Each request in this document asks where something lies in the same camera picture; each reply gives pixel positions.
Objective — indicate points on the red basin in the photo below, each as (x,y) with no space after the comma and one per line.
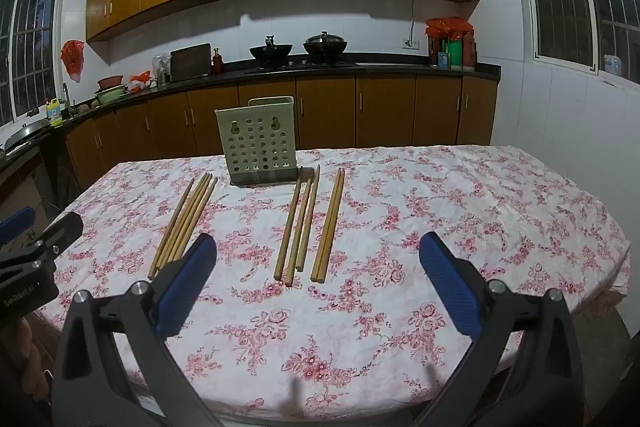
(111,82)

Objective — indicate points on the red hanging plastic bag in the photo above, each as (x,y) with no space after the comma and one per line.
(72,59)

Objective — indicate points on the yellow detergent bottle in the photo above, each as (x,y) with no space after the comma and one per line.
(54,111)

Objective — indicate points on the small blue box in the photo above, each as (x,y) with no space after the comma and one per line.
(443,60)

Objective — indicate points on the black wok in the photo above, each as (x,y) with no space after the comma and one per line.
(270,53)

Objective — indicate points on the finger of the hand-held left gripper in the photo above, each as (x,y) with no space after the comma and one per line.
(17,224)
(62,229)

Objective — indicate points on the green box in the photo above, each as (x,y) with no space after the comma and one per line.
(455,54)

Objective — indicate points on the gas stove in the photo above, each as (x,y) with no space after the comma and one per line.
(300,64)

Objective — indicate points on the brown sauce bottle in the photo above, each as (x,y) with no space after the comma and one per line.
(217,62)

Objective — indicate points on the wooden base cabinets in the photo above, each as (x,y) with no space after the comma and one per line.
(385,112)

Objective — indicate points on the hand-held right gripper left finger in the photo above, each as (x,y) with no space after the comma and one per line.
(187,287)

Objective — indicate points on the green basin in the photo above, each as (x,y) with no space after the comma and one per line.
(111,95)

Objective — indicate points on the metal pan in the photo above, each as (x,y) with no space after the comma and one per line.
(25,133)

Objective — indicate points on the person's left hand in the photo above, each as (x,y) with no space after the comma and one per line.
(22,352)

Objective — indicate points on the black pot with lid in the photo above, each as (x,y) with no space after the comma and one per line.
(325,44)

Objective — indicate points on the sink faucet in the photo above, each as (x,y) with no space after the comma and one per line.
(65,97)

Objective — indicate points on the large red plastic bag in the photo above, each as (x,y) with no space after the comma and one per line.
(450,27)

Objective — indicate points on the pink floral tablecloth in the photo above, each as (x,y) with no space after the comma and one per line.
(400,257)

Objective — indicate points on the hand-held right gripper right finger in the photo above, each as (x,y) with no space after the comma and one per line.
(447,287)

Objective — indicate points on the black kitchen countertop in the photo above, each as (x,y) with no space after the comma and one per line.
(400,69)

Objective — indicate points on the barred sliding window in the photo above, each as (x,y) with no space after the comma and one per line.
(30,52)

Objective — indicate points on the clear glass jar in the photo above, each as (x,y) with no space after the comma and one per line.
(161,69)

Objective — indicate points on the small red plastic bag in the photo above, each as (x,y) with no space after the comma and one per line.
(140,80)

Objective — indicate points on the wall power socket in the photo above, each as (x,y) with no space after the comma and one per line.
(411,43)

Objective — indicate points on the dark cutting board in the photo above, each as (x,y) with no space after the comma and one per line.
(190,62)

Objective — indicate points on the clear plastic container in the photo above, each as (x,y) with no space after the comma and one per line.
(612,64)

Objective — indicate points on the green perforated chopstick holder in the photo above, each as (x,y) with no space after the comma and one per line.
(255,142)

